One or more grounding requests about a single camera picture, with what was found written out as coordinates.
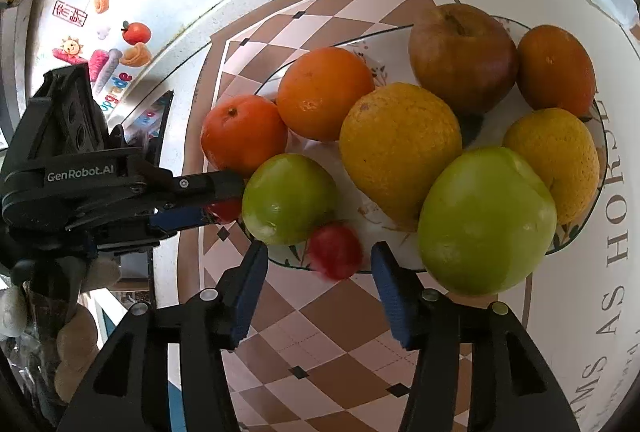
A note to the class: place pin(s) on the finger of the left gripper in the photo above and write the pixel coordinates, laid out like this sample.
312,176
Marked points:
200,186
179,219

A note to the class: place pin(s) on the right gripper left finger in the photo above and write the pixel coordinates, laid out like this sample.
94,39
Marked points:
126,387

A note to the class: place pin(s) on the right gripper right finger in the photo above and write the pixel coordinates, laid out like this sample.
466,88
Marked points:
512,386

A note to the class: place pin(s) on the cherry tomato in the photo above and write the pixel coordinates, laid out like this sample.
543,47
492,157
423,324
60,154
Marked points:
225,211
335,251

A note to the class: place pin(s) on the orange front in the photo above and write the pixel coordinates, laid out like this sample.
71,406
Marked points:
241,133

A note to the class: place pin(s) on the green apple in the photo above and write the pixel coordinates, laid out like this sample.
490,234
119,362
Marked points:
287,197
486,223

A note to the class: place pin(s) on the orange tangerine back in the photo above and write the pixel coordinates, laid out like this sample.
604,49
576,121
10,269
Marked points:
318,89

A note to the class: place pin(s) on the yellow lemon front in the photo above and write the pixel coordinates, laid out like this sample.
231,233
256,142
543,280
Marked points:
394,143

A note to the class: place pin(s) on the yellow lemon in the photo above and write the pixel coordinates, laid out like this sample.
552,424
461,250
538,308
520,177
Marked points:
561,150
394,143

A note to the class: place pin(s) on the yellow lemon back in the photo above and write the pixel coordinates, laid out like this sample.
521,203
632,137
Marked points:
561,150

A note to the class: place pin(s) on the brown red apple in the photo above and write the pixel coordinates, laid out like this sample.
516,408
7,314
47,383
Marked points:
464,56

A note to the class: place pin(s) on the dark orange fruit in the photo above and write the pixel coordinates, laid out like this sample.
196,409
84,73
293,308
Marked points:
555,71

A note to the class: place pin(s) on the plastic bag with eggs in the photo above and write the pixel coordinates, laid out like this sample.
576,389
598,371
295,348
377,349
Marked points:
49,338

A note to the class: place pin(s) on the deer pattern oval plate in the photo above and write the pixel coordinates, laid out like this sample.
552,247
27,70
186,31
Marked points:
360,213

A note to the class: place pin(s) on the checkered brown table runner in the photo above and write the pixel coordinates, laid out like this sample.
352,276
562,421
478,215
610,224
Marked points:
319,354

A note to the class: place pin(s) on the colourful wall sticker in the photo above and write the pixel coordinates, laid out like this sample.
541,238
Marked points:
113,45

